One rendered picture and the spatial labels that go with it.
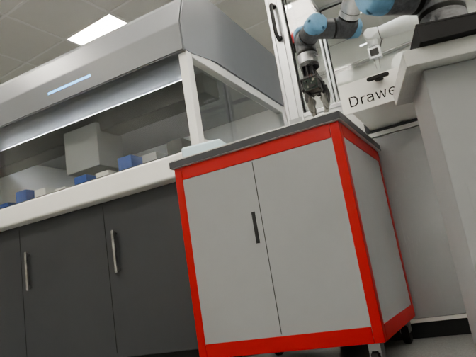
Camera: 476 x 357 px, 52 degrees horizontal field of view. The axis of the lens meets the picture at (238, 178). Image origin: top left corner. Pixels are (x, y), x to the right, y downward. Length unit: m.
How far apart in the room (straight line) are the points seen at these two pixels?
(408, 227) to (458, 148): 0.85
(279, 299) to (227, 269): 0.20
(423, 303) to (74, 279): 1.62
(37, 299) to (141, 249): 0.72
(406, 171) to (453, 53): 0.88
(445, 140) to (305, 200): 0.48
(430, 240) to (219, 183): 0.85
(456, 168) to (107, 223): 1.71
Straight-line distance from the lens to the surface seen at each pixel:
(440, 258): 1.99
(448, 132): 1.20
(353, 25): 1.90
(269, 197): 1.53
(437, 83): 1.24
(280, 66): 2.30
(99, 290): 2.48
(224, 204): 1.60
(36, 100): 2.84
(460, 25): 1.23
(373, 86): 1.76
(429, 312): 2.01
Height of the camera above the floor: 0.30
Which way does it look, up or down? 12 degrees up
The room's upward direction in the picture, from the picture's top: 9 degrees counter-clockwise
